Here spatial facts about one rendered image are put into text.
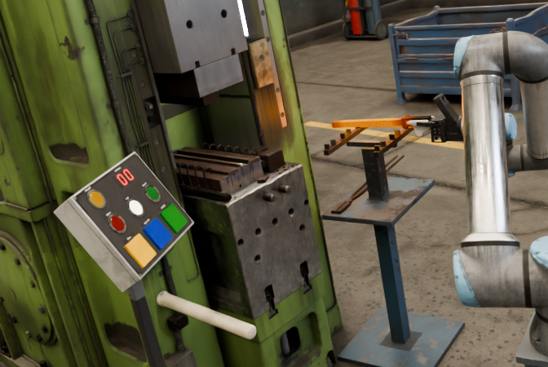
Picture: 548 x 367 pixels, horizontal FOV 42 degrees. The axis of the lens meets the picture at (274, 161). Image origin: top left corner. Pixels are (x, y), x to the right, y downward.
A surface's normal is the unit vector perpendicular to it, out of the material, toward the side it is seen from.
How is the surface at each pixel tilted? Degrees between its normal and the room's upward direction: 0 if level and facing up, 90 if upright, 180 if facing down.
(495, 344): 0
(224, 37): 90
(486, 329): 0
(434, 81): 90
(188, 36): 90
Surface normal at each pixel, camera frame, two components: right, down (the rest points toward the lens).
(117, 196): 0.71, -0.52
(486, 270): -0.42, -0.22
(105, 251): -0.32, 0.36
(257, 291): 0.71, 0.10
